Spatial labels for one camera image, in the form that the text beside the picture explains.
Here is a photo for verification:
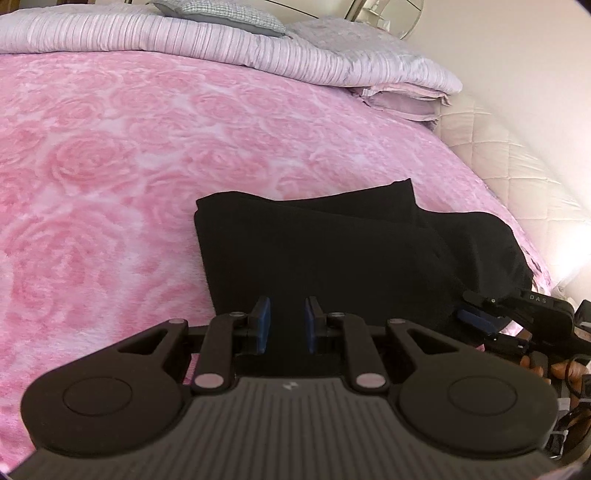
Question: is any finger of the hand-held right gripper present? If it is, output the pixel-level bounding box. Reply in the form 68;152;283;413
482;331;533;355
457;290;509;334

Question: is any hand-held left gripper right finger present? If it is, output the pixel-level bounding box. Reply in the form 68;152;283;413
303;296;456;394

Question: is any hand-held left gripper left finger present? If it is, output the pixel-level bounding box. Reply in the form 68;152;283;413
117;296;271;394

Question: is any black garment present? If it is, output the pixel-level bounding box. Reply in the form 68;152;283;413
194;178;535;352

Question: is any person's right hand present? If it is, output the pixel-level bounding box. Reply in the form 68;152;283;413
519;354;591;385

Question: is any pink floral blanket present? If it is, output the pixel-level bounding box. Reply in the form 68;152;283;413
0;51;555;467

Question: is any lilac pillow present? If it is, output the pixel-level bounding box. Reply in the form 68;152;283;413
286;16;464;124

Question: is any lilac striped duvet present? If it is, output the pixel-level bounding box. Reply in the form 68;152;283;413
0;8;370;90

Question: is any grey textured cushion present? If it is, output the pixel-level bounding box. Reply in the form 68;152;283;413
150;0;288;38

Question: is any white wardrobe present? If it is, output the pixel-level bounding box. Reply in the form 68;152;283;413
259;0;426;42

